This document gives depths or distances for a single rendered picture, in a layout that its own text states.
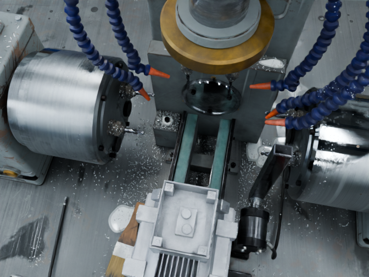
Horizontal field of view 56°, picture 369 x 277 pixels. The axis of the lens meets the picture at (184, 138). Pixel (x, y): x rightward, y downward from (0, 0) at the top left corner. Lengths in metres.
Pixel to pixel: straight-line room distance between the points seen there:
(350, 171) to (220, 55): 0.34
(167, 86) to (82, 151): 0.26
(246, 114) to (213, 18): 0.44
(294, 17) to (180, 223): 0.49
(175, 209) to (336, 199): 0.32
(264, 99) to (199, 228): 0.36
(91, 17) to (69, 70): 0.64
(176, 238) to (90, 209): 0.42
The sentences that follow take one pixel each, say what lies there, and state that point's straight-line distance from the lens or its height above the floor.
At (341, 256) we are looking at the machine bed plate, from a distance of 1.03.
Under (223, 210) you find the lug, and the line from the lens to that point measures 0.68.
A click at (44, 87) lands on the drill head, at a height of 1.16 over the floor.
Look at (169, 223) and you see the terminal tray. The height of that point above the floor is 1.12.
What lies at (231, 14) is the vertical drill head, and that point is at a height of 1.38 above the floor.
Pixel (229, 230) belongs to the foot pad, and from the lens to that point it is 0.69.
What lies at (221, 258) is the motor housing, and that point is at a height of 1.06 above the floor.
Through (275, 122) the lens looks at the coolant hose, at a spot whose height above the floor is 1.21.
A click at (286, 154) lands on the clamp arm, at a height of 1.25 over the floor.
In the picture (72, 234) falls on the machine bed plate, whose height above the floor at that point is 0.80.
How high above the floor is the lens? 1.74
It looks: 64 degrees down
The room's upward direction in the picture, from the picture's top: 1 degrees counter-clockwise
